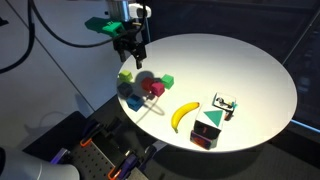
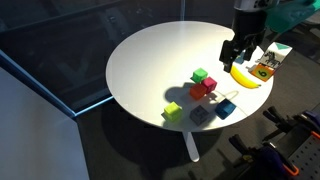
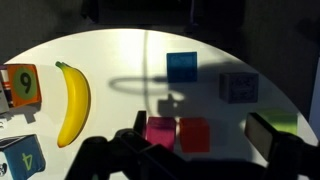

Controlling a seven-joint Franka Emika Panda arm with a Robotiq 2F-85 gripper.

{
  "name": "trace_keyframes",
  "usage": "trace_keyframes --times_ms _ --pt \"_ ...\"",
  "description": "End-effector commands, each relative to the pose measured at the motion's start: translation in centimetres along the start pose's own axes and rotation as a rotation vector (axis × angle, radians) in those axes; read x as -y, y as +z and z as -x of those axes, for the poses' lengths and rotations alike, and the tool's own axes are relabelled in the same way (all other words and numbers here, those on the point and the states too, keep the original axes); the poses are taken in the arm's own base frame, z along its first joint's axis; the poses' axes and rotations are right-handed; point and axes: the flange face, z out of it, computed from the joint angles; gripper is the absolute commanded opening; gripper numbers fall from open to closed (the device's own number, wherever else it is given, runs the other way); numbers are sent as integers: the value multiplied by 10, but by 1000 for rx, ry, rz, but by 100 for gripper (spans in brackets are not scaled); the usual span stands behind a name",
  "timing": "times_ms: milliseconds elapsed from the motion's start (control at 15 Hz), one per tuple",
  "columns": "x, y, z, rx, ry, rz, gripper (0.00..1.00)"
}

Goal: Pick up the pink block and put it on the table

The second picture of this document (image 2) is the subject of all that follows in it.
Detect black perforated board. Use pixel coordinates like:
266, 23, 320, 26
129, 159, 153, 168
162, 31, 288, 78
286, 134, 320, 180

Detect black blue bar clamp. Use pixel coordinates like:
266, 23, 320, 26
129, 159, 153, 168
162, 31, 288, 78
229, 133, 300, 177
263, 105, 320, 139

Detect yellow banana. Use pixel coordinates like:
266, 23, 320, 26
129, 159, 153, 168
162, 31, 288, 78
229, 64, 262, 90

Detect green cube block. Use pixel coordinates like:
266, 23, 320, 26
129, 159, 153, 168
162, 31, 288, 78
190, 67, 209, 84

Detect orange cube block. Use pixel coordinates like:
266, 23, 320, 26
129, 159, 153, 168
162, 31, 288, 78
189, 83, 208, 101

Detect white table leg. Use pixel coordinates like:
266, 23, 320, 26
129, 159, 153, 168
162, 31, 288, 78
182, 130, 201, 163

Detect orange number six card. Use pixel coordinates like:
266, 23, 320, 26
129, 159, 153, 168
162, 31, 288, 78
249, 63, 277, 83

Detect grey cube block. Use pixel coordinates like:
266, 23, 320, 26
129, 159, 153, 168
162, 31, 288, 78
189, 104, 210, 127

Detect blue lit frame rail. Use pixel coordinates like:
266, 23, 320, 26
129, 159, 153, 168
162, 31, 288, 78
0, 49, 115, 118

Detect blue cube block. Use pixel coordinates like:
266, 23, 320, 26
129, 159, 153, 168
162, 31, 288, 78
214, 98, 237, 120

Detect lime yellow cube block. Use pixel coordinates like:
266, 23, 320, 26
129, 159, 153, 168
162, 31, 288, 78
163, 101, 183, 122

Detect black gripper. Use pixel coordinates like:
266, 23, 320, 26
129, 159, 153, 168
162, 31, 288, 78
219, 9, 268, 74

